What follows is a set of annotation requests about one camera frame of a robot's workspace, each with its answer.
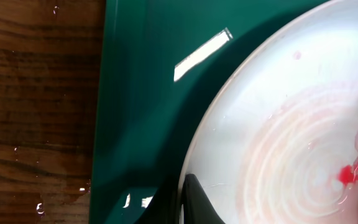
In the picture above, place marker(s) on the blue plastic tray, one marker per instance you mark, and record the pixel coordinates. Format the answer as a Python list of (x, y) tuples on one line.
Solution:
[(162, 64)]

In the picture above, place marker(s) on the light blue plate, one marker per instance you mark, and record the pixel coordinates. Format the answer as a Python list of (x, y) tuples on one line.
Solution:
[(278, 142)]

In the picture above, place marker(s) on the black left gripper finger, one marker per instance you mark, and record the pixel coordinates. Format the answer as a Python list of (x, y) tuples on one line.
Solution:
[(197, 208)]

